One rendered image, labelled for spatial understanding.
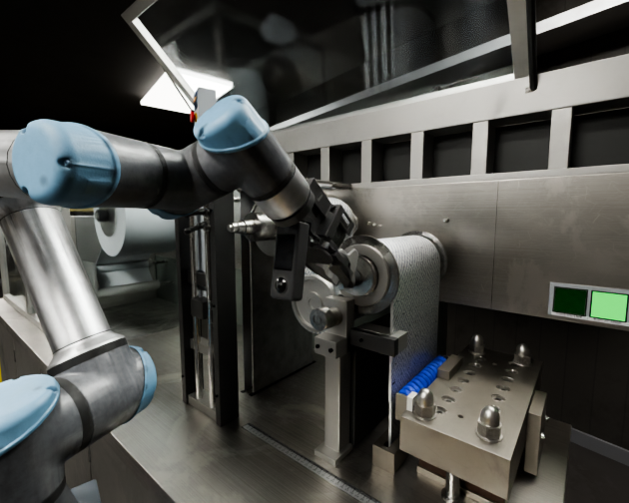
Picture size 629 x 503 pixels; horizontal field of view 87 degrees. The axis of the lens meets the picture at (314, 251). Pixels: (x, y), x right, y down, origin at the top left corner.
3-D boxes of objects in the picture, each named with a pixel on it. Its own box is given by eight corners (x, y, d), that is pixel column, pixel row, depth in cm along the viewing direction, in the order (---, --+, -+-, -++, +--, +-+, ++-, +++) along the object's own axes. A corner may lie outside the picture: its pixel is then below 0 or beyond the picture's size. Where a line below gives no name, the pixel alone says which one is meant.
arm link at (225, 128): (194, 113, 42) (248, 79, 39) (248, 177, 49) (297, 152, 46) (177, 148, 37) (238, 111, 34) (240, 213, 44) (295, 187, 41)
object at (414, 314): (388, 401, 61) (390, 302, 59) (434, 359, 79) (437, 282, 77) (390, 402, 61) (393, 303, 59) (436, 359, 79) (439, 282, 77)
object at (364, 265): (381, 277, 57) (356, 305, 61) (387, 276, 59) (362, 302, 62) (354, 247, 60) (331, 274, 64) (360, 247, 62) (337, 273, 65)
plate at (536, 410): (523, 470, 59) (527, 412, 58) (531, 441, 67) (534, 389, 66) (540, 477, 58) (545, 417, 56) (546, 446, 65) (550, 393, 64)
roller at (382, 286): (333, 300, 66) (334, 243, 65) (393, 280, 86) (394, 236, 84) (387, 311, 59) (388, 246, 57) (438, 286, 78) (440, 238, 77)
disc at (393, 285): (328, 306, 67) (329, 234, 66) (330, 306, 68) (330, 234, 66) (397, 321, 58) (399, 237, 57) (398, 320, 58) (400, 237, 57)
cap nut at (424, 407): (409, 415, 55) (410, 389, 55) (418, 405, 58) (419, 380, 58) (431, 423, 53) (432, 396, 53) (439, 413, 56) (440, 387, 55)
